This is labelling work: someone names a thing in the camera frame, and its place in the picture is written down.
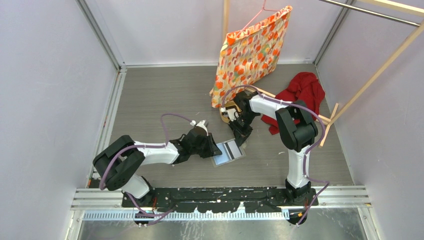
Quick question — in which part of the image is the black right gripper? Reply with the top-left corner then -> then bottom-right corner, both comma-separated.
228,112 -> 257,147

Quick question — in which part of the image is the white magnetic stripe card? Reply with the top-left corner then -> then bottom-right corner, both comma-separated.
224,139 -> 244,160

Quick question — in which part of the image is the taupe leather card holder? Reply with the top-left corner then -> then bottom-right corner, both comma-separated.
212,139 -> 246,167

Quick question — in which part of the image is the tan oval tray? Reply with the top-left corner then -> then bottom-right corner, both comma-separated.
219,100 -> 241,124

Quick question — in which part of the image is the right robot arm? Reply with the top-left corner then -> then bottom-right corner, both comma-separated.
220,91 -> 319,205

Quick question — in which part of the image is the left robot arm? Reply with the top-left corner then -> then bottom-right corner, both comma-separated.
92,126 -> 222,207

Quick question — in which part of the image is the floral fabric bag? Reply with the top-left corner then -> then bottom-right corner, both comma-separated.
210,5 -> 293,108

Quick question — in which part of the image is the red cloth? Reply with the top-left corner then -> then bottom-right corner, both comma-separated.
274,72 -> 325,115

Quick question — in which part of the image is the metal rod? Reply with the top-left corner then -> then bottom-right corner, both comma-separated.
320,0 -> 420,27

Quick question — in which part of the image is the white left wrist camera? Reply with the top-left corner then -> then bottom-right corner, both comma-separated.
189,119 -> 209,134

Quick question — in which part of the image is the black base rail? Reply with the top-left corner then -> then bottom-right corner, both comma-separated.
122,186 -> 316,214

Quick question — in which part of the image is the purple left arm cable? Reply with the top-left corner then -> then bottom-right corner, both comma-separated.
99,113 -> 196,226

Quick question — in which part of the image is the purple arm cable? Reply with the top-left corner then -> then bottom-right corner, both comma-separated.
221,85 -> 330,226
99,113 -> 196,226

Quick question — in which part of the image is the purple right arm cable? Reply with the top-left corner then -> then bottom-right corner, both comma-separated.
221,85 -> 330,226

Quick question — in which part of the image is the pink wire hanger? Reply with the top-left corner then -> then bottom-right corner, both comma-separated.
242,0 -> 281,30

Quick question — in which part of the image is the wooden rack frame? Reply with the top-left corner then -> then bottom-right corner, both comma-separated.
222,0 -> 424,148

